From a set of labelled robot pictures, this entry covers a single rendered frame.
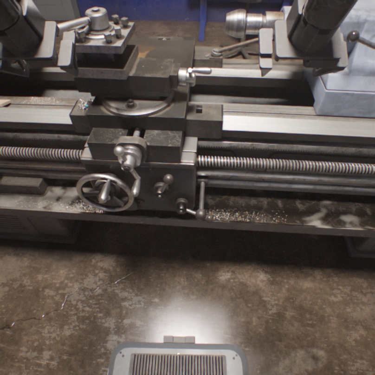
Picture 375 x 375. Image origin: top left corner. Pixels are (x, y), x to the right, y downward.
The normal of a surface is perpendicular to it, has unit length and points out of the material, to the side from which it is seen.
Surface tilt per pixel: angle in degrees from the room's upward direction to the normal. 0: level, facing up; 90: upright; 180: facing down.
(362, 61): 70
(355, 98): 90
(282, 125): 36
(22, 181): 0
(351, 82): 62
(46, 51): 30
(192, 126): 90
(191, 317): 0
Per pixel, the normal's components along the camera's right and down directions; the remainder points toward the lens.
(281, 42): -0.02, -0.16
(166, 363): -0.01, -0.63
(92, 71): -0.11, 0.77
